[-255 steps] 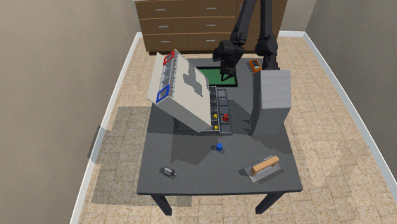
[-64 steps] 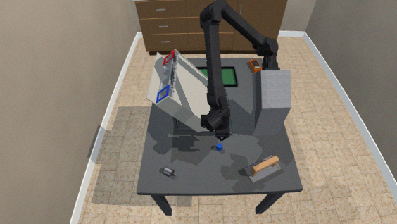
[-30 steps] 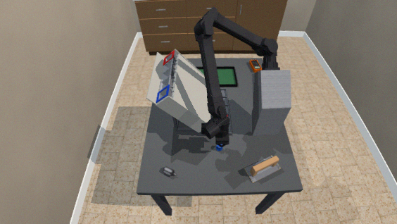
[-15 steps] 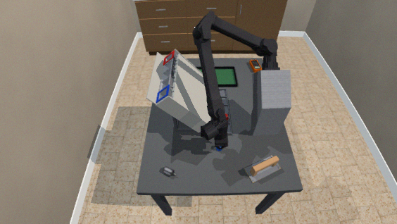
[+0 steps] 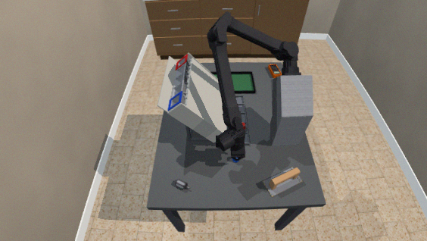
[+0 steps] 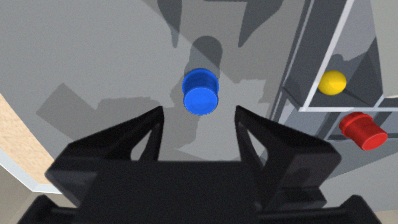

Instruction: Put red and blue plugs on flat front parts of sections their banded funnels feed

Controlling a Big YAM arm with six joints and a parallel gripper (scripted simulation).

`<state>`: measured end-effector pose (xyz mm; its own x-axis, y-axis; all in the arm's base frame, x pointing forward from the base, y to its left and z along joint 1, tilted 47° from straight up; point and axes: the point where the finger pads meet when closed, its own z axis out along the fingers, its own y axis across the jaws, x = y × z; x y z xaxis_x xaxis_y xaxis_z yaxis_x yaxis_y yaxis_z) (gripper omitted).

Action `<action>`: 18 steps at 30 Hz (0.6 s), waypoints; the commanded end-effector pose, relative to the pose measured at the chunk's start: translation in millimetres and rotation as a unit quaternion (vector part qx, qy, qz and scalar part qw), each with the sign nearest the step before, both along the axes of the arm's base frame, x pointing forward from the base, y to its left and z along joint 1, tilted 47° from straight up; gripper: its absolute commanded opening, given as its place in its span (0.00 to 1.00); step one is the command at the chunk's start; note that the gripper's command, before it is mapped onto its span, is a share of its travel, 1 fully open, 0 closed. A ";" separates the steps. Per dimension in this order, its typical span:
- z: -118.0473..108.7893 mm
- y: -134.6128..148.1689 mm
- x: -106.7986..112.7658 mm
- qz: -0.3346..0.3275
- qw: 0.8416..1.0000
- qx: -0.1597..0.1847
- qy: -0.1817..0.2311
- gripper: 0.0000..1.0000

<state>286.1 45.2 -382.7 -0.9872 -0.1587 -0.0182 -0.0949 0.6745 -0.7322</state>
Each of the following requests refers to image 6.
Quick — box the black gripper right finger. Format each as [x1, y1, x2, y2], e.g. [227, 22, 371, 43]
[234, 105, 342, 212]

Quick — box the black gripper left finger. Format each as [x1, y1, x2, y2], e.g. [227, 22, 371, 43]
[58, 106, 164, 161]

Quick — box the red plug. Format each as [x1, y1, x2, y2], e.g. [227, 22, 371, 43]
[339, 112, 388, 150]

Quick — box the blue plug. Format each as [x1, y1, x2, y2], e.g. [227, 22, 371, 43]
[182, 68, 219, 115]

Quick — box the yellow ball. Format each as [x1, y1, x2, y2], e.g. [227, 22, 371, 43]
[318, 70, 346, 95]

